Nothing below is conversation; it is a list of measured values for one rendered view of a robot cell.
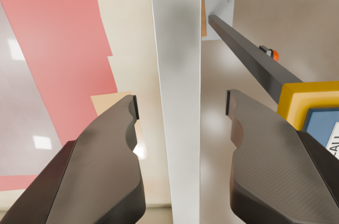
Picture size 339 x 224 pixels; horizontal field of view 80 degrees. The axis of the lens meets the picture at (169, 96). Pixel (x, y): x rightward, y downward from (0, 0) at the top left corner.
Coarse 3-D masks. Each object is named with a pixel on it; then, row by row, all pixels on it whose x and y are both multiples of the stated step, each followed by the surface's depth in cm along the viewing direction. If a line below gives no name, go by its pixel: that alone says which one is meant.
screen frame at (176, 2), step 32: (160, 0) 15; (192, 0) 15; (160, 32) 16; (192, 32) 16; (160, 64) 18; (192, 64) 17; (160, 96) 19; (192, 96) 19; (192, 128) 21; (192, 160) 23; (192, 192) 26
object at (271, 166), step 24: (240, 96) 11; (240, 120) 9; (264, 120) 9; (240, 144) 8; (264, 144) 8; (288, 144) 8; (240, 168) 7; (264, 168) 7; (288, 168) 7; (312, 168) 7; (240, 192) 6; (264, 192) 6; (288, 192) 6; (312, 192) 6; (240, 216) 7; (264, 216) 6; (288, 216) 5; (312, 216) 5; (336, 216) 5
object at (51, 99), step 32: (0, 64) 22; (32, 64) 21; (64, 64) 21; (96, 64) 21; (0, 96) 23; (32, 96) 23; (64, 96) 23; (0, 128) 26; (32, 128) 26; (64, 128) 26; (0, 160) 29; (32, 160) 28
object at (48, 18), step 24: (0, 0) 18; (24, 0) 18; (48, 0) 18; (72, 0) 18; (96, 0) 18; (0, 24) 20; (24, 24) 19; (48, 24) 19; (72, 24) 19; (96, 24) 19; (0, 48) 21; (24, 48) 21; (48, 48) 21; (72, 48) 21; (96, 48) 20
